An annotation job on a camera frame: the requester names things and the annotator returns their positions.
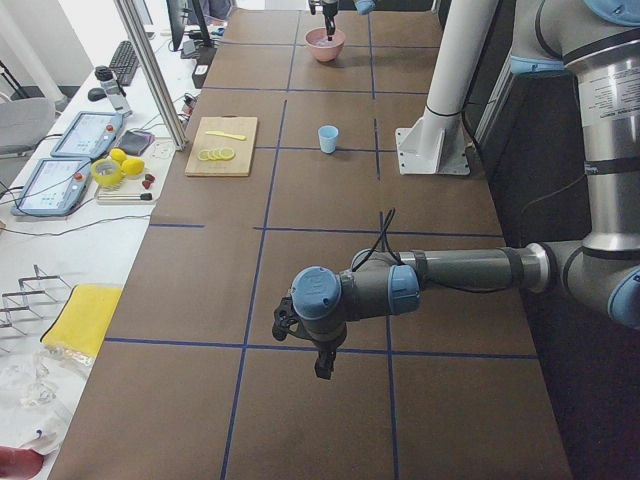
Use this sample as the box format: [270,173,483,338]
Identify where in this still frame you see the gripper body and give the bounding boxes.
[308,328,347,353]
[319,0,339,18]

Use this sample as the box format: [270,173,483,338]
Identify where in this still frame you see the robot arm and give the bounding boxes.
[272,1,639,379]
[309,0,376,40]

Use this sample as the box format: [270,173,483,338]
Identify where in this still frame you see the clear ice cubes pile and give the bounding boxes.
[308,35,339,49]

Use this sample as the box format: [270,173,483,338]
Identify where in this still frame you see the light blue cup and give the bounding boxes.
[317,125,339,154]

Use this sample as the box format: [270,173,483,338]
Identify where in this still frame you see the pink bowl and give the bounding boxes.
[305,27,346,62]

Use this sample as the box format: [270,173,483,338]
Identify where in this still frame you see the black power strip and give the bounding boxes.
[192,46,217,89]

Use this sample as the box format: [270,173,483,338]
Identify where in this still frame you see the black monitor stand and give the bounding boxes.
[166,0,216,59]

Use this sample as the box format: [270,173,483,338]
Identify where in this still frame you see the yellow plastic knife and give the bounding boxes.
[205,130,247,141]

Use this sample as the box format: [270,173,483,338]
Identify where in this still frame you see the white mounting pillar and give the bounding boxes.
[395,0,498,176]

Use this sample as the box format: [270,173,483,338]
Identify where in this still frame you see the wooden cutting board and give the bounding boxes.
[185,116,258,177]

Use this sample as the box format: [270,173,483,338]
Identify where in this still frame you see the black keyboard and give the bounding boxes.
[109,40,139,86]

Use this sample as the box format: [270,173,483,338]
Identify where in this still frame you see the bear pattern coaster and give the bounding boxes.
[145,138,175,160]

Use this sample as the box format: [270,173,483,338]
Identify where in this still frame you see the purple grey cloth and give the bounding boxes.
[117,130,155,156]

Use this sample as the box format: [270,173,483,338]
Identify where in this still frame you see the water bottle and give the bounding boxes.
[94,65,132,117]

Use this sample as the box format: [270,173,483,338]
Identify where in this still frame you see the white tray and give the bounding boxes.
[94,173,162,205]

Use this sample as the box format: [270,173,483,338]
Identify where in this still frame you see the yellow lemon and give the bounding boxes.
[121,157,145,177]
[109,148,127,164]

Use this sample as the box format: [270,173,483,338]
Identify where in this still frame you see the computer mouse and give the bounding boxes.
[87,88,106,102]

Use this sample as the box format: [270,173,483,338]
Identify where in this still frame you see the yellow cloth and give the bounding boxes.
[40,284,122,361]

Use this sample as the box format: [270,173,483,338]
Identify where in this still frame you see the teach pendant tablet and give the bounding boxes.
[51,111,124,159]
[11,157,92,217]

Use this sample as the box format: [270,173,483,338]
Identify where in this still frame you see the yellow tape roll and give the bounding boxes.
[90,158,124,188]

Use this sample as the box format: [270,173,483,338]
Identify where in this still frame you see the clear plastic bag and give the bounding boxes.
[1,349,92,455]

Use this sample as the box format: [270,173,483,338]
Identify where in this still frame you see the red object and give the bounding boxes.
[1,446,44,479]

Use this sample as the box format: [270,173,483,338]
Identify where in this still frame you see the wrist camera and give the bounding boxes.
[307,0,322,15]
[272,296,299,342]

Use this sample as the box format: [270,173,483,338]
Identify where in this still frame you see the aluminium frame post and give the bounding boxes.
[114,0,188,151]

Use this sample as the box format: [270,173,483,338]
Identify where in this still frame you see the wire rack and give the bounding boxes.
[1,264,72,356]

